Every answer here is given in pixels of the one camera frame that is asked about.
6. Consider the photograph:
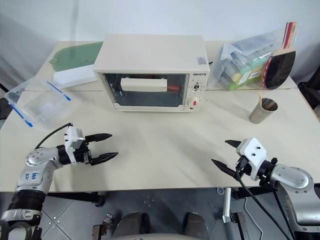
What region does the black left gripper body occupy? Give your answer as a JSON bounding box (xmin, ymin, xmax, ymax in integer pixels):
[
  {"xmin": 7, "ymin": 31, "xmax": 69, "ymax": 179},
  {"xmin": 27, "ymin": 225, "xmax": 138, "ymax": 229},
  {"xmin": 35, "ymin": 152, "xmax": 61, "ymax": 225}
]
[{"xmin": 73, "ymin": 139, "xmax": 93, "ymax": 166}]

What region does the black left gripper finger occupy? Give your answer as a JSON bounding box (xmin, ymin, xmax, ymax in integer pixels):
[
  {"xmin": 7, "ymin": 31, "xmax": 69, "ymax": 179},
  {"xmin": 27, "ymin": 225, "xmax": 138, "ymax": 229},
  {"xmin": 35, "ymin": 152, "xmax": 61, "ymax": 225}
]
[
  {"xmin": 86, "ymin": 133, "xmax": 113, "ymax": 145},
  {"xmin": 89, "ymin": 151, "xmax": 119, "ymax": 167}
]

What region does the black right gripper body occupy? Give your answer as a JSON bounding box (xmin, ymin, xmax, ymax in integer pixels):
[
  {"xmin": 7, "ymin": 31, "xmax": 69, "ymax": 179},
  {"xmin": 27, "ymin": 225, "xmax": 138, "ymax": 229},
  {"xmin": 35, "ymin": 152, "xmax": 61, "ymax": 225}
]
[{"xmin": 234, "ymin": 155, "xmax": 254, "ymax": 176}]

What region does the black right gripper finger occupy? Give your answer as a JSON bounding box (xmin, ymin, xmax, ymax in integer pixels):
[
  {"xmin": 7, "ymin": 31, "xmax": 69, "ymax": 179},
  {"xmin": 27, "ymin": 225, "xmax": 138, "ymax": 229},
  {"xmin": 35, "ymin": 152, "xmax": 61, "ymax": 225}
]
[
  {"xmin": 210, "ymin": 158, "xmax": 238, "ymax": 178},
  {"xmin": 224, "ymin": 139, "xmax": 243, "ymax": 150}
]

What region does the cream toaster oven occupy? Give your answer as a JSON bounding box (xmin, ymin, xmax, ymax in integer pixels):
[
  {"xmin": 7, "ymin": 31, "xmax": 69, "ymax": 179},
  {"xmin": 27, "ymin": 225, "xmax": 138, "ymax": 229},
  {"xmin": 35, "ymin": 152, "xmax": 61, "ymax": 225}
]
[{"xmin": 92, "ymin": 34, "xmax": 211, "ymax": 113}]

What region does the metal cup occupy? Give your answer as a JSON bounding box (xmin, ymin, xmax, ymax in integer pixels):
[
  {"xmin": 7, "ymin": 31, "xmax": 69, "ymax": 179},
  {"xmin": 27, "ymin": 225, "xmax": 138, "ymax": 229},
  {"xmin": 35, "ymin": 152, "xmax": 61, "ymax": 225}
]
[{"xmin": 248, "ymin": 97, "xmax": 279, "ymax": 124}]

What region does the dark rounded shape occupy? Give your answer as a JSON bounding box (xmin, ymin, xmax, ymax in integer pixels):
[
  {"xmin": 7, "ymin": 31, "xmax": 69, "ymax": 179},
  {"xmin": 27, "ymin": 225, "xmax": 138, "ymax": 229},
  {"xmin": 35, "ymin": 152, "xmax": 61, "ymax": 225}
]
[
  {"xmin": 118, "ymin": 211, "xmax": 151, "ymax": 237},
  {"xmin": 183, "ymin": 211, "xmax": 210, "ymax": 238}
]

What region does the white foam block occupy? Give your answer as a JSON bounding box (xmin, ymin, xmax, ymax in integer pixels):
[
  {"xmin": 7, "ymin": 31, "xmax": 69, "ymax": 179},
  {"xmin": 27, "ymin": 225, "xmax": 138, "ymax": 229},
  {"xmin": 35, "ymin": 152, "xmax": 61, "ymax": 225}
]
[{"xmin": 52, "ymin": 63, "xmax": 98, "ymax": 89}]

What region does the clear plastic bag of items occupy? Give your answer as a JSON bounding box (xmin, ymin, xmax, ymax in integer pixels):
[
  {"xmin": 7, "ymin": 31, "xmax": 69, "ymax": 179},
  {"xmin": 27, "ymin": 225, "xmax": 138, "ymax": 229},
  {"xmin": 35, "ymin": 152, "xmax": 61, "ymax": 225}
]
[{"xmin": 208, "ymin": 29, "xmax": 299, "ymax": 92}]

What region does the green cutting board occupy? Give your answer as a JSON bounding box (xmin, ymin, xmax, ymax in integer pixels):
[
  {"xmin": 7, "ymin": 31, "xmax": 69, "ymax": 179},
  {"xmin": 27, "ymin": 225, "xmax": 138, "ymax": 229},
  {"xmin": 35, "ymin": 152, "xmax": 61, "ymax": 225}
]
[{"xmin": 50, "ymin": 41, "xmax": 105, "ymax": 72}]

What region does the black table tennis paddle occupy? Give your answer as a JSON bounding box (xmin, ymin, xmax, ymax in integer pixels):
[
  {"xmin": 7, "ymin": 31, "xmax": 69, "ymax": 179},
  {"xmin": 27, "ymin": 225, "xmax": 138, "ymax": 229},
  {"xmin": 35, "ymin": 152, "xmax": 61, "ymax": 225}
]
[{"xmin": 261, "ymin": 20, "xmax": 298, "ymax": 91}]

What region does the clear plastic storage container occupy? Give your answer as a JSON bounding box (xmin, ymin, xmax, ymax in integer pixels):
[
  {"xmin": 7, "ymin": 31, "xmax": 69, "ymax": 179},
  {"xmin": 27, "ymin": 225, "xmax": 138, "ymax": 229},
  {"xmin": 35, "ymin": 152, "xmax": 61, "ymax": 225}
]
[{"xmin": 4, "ymin": 76, "xmax": 73, "ymax": 129}]

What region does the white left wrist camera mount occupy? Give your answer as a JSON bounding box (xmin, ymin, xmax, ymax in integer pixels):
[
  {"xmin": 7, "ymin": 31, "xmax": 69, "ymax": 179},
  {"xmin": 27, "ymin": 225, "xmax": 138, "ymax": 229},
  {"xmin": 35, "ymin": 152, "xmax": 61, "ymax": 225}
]
[{"xmin": 63, "ymin": 126, "xmax": 86, "ymax": 166}]

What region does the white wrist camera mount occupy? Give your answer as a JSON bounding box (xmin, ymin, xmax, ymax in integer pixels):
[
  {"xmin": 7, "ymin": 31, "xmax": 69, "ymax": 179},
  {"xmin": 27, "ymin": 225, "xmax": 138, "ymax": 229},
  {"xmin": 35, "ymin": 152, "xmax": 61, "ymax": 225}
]
[
  {"xmin": 63, "ymin": 126, "xmax": 86, "ymax": 166},
  {"xmin": 236, "ymin": 137, "xmax": 269, "ymax": 181}
]

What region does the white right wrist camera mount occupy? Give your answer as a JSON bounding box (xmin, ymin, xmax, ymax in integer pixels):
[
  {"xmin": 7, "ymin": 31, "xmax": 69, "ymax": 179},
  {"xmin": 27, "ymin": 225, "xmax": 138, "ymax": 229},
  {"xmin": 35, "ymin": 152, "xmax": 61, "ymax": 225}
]
[{"xmin": 236, "ymin": 137, "xmax": 269, "ymax": 181}]

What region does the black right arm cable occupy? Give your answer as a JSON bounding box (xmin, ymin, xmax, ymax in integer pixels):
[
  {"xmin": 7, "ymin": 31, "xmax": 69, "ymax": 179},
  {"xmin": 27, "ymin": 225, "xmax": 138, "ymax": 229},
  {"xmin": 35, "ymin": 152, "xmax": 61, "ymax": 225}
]
[{"xmin": 234, "ymin": 157, "xmax": 297, "ymax": 240}]

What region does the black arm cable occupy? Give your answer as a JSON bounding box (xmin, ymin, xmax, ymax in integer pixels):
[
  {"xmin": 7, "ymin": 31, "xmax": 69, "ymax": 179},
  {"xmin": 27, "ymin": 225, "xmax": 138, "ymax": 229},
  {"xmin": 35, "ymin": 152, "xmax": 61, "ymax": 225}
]
[
  {"xmin": 34, "ymin": 122, "xmax": 74, "ymax": 150},
  {"xmin": 234, "ymin": 157, "xmax": 297, "ymax": 240}
]

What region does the black table frame bar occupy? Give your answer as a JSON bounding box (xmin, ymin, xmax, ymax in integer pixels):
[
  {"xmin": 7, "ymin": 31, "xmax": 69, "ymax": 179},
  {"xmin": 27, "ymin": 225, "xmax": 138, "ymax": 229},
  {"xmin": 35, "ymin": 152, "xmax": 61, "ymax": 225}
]
[{"xmin": 230, "ymin": 185, "xmax": 279, "ymax": 201}]

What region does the silver metal bracket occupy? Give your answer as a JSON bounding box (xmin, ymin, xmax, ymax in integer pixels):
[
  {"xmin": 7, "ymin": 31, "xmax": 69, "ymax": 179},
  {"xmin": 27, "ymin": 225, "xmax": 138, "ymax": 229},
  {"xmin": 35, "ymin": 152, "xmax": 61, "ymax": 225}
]
[{"xmin": 222, "ymin": 187, "xmax": 233, "ymax": 224}]

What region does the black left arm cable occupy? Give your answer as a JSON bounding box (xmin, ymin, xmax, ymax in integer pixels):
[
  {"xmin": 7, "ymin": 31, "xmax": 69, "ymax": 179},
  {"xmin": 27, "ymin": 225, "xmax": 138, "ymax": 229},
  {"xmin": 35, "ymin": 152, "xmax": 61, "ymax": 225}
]
[{"xmin": 34, "ymin": 122, "xmax": 74, "ymax": 150}]

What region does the white floor cable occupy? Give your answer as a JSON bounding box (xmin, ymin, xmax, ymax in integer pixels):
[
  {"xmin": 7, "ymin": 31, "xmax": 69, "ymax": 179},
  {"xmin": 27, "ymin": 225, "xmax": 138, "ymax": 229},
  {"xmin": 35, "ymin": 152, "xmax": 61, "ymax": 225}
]
[{"xmin": 244, "ymin": 197, "xmax": 264, "ymax": 240}]

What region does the glass oven door with handle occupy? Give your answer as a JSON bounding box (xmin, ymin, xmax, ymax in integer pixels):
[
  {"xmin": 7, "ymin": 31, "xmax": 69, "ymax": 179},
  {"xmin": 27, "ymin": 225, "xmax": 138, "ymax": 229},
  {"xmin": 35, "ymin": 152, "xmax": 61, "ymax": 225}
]
[{"xmin": 96, "ymin": 72, "xmax": 191, "ymax": 109}]

